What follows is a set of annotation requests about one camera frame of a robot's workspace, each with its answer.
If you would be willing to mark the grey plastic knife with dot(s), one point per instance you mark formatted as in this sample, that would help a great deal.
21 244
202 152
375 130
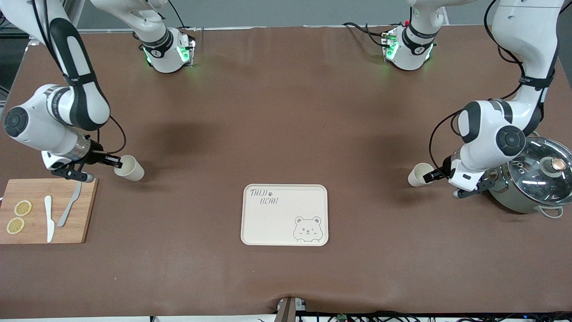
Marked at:
67 212

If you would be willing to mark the table edge camera mount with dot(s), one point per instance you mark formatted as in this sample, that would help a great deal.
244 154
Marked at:
288 311

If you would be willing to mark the cream tray with bear print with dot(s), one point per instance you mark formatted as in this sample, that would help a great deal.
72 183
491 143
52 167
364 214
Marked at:
277 228

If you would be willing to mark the white IKEA cup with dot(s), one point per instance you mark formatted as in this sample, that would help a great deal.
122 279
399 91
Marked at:
416 176
132 170

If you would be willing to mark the wooden cutting board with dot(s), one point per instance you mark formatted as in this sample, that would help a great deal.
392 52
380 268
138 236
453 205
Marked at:
35 192

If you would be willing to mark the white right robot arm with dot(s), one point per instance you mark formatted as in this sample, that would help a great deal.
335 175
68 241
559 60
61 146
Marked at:
80 98

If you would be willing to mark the grey-green electric cooking pot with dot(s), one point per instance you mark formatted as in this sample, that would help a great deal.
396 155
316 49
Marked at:
505 197

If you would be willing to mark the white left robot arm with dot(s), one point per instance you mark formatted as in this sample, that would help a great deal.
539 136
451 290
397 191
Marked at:
527 40

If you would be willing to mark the white plastic knife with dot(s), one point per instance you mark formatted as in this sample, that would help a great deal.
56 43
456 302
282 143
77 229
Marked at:
49 223

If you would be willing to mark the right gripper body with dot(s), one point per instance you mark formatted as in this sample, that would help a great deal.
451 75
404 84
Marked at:
97 155

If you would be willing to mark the glass pot lid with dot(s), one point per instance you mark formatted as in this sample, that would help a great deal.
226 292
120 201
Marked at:
536 179

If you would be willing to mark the lemon slice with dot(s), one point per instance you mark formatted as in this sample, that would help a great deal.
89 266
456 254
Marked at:
15 226
23 208

